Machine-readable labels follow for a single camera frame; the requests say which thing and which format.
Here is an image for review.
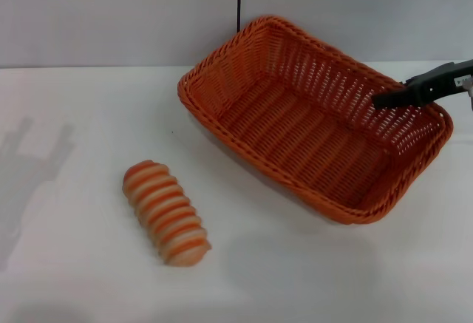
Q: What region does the orange woven rectangular basket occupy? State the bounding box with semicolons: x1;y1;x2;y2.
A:
176;14;455;225

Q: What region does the orange striped toy bread loaf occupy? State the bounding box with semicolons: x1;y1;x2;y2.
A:
122;159;213;267

